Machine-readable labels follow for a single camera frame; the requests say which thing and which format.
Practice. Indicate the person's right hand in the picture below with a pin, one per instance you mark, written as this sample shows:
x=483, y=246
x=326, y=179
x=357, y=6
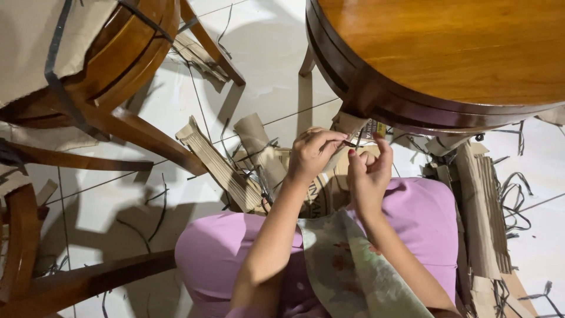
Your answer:
x=370, y=185

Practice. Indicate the person's left hand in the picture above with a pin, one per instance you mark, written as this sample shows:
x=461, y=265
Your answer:
x=309, y=157

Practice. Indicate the brown cardboard strip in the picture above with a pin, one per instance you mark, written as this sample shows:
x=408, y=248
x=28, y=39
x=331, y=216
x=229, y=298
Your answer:
x=335, y=159

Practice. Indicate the printed cardboard box piece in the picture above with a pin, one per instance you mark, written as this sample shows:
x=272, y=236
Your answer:
x=329, y=194

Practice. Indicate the curled brown cardboard roll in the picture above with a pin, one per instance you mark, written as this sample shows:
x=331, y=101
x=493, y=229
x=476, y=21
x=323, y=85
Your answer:
x=260, y=145

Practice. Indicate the yellow labelled packet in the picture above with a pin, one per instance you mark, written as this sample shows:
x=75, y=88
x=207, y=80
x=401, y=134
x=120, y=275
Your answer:
x=375, y=129

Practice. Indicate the folded corrugated cardboard piece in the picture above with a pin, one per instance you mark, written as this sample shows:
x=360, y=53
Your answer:
x=220, y=168

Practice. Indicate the person's patterned shirt hem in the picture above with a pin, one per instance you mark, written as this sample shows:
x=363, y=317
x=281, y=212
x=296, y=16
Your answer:
x=353, y=274

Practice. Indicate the long corrugated cardboard sheet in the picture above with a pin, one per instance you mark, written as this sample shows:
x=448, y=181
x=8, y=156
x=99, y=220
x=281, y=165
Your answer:
x=481, y=212

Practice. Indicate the person's lilac trousers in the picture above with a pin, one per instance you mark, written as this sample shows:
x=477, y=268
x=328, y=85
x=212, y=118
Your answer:
x=212, y=256

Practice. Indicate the round wooden table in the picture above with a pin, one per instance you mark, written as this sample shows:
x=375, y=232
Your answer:
x=441, y=57

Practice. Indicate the torn cardboard scrap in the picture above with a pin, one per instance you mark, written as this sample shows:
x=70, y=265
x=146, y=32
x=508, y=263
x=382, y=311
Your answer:
x=198, y=55

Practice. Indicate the small cardboard corner piece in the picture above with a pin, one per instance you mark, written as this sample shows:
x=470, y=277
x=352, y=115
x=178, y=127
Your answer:
x=551, y=115

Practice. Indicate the wooden chair wrapped in cardboard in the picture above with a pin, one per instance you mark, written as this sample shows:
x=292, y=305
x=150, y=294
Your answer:
x=128, y=57

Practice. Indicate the bare wooden chair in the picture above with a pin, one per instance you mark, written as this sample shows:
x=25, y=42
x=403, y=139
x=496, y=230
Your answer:
x=53, y=282

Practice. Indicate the cardboard sheet chair wrapping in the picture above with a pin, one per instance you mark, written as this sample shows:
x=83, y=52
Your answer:
x=26, y=44

